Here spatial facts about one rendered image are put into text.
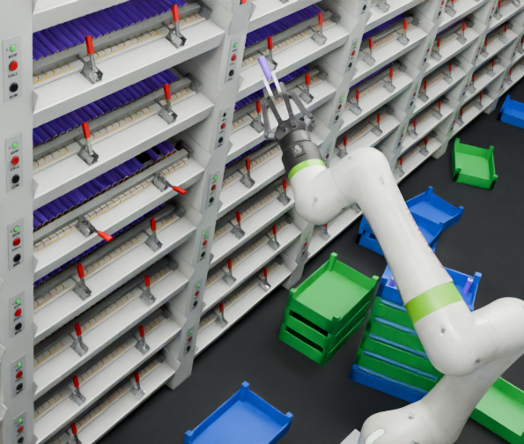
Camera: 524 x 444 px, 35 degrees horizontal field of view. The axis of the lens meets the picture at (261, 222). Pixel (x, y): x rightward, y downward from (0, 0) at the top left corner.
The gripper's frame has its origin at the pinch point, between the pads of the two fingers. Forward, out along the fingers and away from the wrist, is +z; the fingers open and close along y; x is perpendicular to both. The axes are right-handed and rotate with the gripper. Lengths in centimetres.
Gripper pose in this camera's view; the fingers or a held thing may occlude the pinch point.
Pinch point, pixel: (272, 86)
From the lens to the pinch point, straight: 208.9
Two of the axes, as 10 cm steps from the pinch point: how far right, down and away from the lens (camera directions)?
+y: -9.3, 3.7, 0.7
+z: -3.0, -8.3, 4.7
